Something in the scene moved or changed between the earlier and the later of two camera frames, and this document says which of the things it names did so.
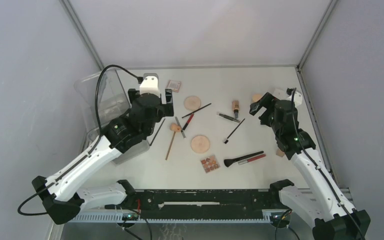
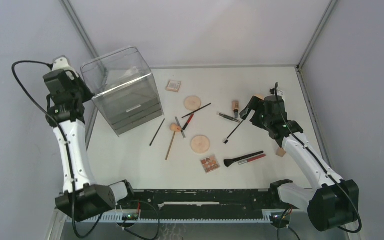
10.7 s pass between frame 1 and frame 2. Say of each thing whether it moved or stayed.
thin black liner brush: stayed
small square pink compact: stayed
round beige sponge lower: stayed
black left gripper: moved
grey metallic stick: stayed
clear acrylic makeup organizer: moved
